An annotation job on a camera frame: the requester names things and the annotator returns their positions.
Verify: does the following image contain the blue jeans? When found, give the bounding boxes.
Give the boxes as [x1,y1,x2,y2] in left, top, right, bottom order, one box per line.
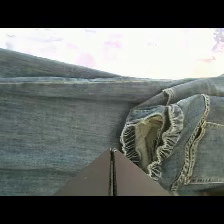
[0,48,224,197]

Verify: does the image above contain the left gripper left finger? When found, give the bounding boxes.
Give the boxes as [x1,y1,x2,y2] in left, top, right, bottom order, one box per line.
[54,148,112,197]

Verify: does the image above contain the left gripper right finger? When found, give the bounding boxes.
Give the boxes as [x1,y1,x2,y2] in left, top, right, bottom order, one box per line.
[112,148,173,197]

